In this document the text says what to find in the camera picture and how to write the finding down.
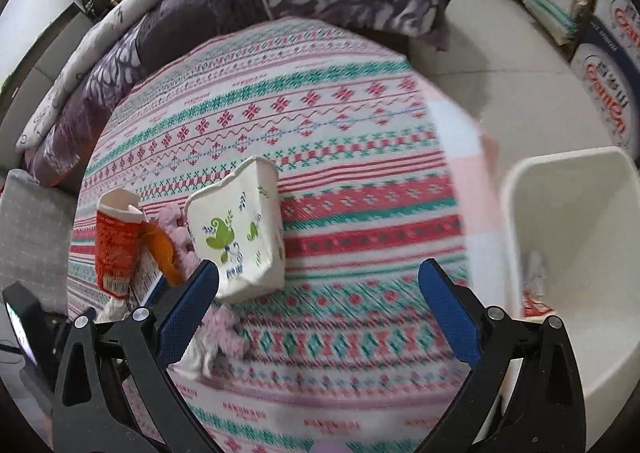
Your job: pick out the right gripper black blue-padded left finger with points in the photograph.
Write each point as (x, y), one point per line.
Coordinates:
(113, 392)

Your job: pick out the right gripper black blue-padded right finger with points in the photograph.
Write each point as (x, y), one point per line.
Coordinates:
(523, 392)

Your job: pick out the red paper cup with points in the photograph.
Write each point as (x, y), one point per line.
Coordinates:
(118, 226)

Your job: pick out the white floral paper cup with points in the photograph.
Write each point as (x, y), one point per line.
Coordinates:
(236, 223)

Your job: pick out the red white snack cup trash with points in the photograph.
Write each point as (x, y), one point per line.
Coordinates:
(535, 309)

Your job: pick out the white plastic trash bin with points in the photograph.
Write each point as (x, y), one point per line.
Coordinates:
(580, 211)

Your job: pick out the black phone with screen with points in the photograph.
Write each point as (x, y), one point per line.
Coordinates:
(29, 324)

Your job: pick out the pink fluffy yarn item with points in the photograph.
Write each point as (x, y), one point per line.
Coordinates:
(217, 333)

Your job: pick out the orange plush toy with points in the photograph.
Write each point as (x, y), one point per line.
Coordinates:
(162, 249)

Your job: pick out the patterned striped bed cover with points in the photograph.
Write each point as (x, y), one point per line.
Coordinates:
(348, 348)

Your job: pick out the pink checked bed sheet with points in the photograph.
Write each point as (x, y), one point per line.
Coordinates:
(471, 156)

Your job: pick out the lower Ganten water carton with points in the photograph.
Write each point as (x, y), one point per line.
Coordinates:
(616, 98)

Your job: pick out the ganten water carton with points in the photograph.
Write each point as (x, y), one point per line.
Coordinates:
(616, 98)
(621, 18)

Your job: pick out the upper Ganten water carton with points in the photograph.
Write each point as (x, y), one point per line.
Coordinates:
(621, 18)

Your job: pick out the purple patterned quilt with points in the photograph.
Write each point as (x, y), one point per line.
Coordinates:
(174, 27)

